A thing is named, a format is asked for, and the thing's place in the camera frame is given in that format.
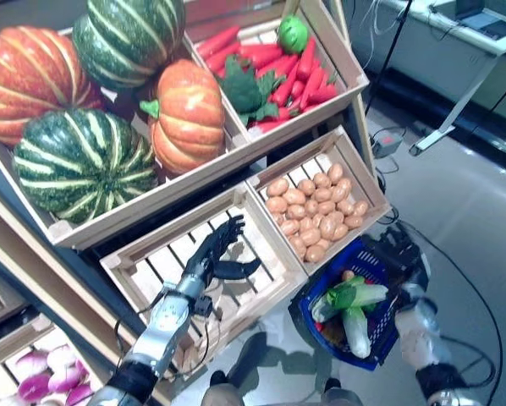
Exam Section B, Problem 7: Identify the blue plastic shopping basket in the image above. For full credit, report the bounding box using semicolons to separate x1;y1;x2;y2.
297;236;400;372

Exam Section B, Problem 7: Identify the white desk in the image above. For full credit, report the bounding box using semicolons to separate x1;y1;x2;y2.
371;0;506;157

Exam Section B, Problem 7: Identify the round green cabbage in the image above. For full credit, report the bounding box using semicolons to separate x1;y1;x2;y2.
277;15;310;55

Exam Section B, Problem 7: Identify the green striped pumpkin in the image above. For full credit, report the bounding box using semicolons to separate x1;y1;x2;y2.
72;0;187;91
12;107;159;225

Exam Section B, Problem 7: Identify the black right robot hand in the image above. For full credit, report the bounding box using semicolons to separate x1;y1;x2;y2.
373;223;426;283

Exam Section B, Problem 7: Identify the robot left leg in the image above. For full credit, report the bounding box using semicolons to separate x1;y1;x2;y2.
201;370;245;406

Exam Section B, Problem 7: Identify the grey open laptop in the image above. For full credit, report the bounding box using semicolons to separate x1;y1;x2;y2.
455;0;506;37

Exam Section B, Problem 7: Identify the small orange pumpkin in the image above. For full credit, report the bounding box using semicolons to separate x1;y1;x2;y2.
139;58;227;177

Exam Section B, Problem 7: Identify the long black floor cable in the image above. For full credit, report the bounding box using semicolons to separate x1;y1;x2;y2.
388;228;504;406

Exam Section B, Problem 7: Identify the dark green broccoli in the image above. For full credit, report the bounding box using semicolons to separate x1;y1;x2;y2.
218;55;286;126

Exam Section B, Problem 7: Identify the black tripod stand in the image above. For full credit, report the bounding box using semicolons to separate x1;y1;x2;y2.
365;0;415;114

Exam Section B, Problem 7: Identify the wooden slatted crate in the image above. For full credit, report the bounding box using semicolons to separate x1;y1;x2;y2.
245;123;393;277
99;185;310;384
184;0;371;147
0;315;106;406

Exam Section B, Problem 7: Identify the large orange pumpkin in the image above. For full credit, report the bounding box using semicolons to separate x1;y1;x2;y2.
0;25;106;148

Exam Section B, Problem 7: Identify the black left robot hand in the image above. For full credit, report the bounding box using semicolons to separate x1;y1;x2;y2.
180;214;263;293

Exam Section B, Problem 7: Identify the wooden display shelf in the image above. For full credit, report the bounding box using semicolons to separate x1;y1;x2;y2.
0;0;389;406

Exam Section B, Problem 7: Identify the red carrot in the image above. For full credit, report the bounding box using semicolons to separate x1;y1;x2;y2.
196;25;241;60
238;41;284;71
297;36;317;84

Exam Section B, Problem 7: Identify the purple white turnip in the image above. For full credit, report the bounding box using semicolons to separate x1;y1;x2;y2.
45;344;79;369
15;353;47;376
48;366;83;392
65;383;93;406
18;374;51;401

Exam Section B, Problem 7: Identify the grey box red button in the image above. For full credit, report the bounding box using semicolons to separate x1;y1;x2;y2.
371;130;404;156

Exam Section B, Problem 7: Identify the large wooden crate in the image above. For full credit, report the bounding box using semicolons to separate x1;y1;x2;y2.
0;25;254;250

